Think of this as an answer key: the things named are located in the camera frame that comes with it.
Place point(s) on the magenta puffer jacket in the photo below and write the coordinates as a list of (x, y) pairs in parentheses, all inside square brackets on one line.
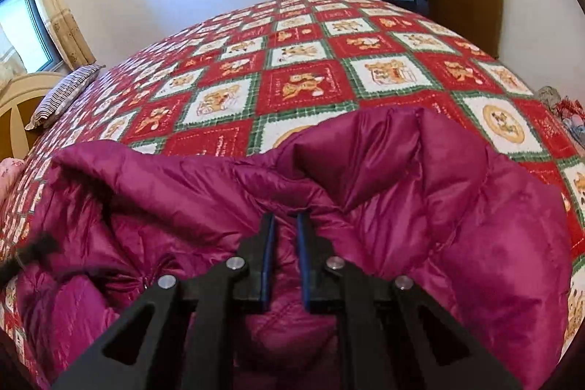
[(411, 198)]

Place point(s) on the pink floral quilt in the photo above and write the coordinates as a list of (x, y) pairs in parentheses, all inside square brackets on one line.
[(9, 180)]

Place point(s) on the window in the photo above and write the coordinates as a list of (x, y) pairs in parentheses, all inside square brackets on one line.
[(27, 29)]

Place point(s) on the beige floral curtain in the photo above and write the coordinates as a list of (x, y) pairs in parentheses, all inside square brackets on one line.
[(64, 20)]

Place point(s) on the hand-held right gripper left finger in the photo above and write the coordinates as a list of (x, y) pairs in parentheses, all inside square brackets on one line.
[(247, 275)]

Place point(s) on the bed with red patterned quilt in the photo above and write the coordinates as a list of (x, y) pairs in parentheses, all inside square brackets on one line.
[(301, 84)]

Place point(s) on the striped pillow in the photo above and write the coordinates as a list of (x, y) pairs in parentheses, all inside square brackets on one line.
[(64, 97)]

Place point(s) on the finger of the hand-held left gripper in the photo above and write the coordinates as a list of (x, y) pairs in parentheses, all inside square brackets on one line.
[(29, 253)]

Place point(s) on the heap of clothes on floor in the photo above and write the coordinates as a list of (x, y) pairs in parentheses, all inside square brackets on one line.
[(564, 116)]

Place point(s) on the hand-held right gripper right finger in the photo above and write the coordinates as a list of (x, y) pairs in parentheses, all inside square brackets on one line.
[(320, 275)]

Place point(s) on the wooden bed headboard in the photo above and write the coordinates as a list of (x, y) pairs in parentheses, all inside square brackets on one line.
[(23, 106)]

